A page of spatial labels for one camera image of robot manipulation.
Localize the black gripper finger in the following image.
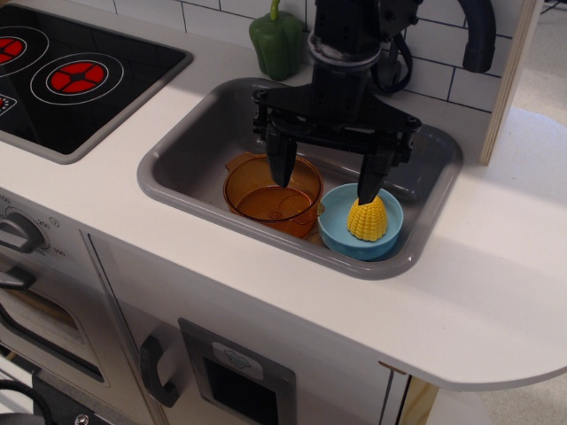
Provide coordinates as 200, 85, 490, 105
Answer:
357, 151, 393, 205
266, 128, 297, 188

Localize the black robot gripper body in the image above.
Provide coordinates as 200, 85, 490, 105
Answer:
252, 39, 421, 166

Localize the yellow toy corn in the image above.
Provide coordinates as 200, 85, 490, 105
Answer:
346, 197, 388, 242

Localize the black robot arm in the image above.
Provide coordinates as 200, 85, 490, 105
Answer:
252, 1, 421, 205

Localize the blue bowl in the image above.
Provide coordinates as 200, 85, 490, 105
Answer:
318, 183, 404, 260

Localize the grey sink basin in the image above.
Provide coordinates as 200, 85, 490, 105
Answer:
137, 78, 462, 280

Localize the orange transparent pot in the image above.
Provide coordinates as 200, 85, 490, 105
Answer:
223, 152, 323, 238

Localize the green toy bell pepper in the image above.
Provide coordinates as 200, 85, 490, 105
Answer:
248, 0, 303, 81

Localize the dark grey faucet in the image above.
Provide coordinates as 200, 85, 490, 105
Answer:
370, 0, 497, 95

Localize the wooden side panel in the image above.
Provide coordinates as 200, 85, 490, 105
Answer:
478, 0, 543, 166

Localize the black toy stovetop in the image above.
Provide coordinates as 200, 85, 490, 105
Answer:
1, 4, 193, 165

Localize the grey dispenser panel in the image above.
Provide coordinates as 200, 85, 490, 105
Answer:
178, 319, 298, 425

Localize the grey oven knob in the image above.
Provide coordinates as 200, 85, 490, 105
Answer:
1, 212, 45, 253

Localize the oven door with window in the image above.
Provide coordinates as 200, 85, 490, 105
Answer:
1, 249, 153, 424

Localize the black cabinet door handle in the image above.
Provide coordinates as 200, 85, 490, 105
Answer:
139, 336, 180, 408

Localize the grey oven door handle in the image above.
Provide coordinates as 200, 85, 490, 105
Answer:
0, 267, 36, 290

